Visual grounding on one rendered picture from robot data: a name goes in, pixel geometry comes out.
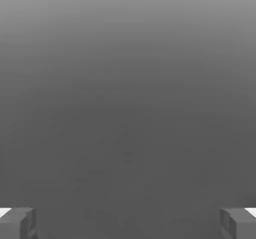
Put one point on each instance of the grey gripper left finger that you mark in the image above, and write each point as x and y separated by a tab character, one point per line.
16	223

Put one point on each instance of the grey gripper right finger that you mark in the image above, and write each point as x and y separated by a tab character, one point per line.
240	223

